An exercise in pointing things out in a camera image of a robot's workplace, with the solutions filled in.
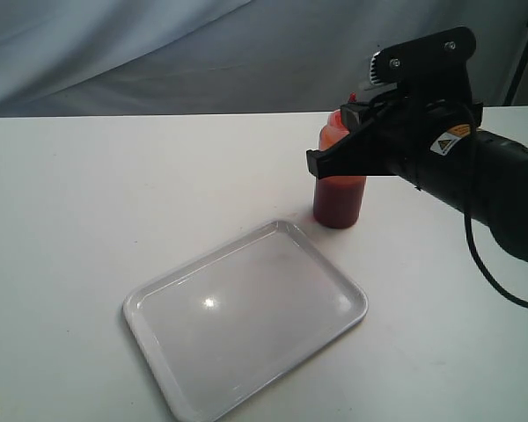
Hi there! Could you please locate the red sauce squeeze bottle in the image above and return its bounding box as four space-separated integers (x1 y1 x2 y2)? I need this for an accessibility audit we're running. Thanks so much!
312 109 367 229

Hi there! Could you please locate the grey backdrop cloth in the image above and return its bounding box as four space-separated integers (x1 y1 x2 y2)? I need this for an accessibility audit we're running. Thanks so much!
0 1 528 117

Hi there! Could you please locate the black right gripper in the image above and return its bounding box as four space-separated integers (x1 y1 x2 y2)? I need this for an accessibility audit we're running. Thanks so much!
305 90 483 202

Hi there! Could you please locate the black tripod stand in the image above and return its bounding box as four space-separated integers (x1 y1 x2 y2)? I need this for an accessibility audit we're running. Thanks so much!
502 19 528 106

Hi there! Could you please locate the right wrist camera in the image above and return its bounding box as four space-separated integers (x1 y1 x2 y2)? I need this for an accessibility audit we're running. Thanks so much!
369 26 476 86

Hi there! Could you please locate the white rectangular tray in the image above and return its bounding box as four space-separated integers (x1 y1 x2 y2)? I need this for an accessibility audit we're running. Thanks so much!
122 220 369 421

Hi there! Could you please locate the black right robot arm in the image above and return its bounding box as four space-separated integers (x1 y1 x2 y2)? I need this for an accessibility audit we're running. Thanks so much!
306 98 528 263

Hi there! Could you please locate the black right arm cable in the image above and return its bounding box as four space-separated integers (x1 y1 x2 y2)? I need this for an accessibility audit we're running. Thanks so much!
461 103 528 313

